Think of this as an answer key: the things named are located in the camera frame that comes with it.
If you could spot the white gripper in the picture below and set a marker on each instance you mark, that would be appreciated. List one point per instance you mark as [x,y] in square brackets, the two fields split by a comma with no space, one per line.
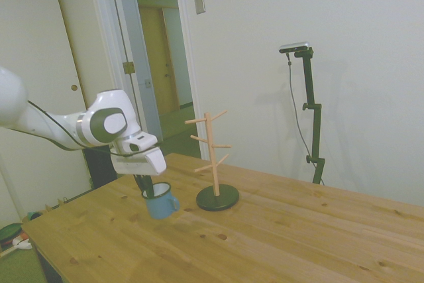
[155,162]

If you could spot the blue enamel mug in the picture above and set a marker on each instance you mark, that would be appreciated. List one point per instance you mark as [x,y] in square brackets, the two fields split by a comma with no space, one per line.
[160,208]

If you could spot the black box behind arm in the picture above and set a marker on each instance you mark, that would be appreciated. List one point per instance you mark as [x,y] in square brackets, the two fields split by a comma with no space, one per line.
[99,170]

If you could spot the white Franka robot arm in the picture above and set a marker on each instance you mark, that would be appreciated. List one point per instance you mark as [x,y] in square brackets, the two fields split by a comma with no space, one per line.
[109,107]

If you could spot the wooden mug tree black base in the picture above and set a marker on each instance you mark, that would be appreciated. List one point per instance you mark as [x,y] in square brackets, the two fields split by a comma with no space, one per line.
[217,198]

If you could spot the brass door hinge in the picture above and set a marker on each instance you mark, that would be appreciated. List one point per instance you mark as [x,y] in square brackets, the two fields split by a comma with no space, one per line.
[128,67]

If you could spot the wooden hallway door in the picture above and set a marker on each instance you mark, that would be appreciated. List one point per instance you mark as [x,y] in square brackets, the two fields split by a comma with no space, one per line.
[155,64]

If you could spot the white floor item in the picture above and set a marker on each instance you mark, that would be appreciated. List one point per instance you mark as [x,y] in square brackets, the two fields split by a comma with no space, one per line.
[24,244]

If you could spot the green and red floor item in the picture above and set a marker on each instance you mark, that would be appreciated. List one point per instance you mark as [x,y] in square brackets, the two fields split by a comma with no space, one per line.
[10,231]

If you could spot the white open door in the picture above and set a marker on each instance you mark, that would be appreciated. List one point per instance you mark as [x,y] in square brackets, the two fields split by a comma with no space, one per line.
[39,31]

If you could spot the black articulated camera stand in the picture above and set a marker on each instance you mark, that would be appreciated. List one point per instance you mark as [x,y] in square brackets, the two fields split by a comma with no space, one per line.
[316,137]

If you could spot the metal wall plate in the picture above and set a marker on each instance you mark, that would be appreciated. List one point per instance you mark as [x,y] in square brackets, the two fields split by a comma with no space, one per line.
[199,2]

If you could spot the grey camera on stand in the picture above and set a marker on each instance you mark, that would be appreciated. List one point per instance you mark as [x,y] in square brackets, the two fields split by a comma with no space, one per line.
[295,47]

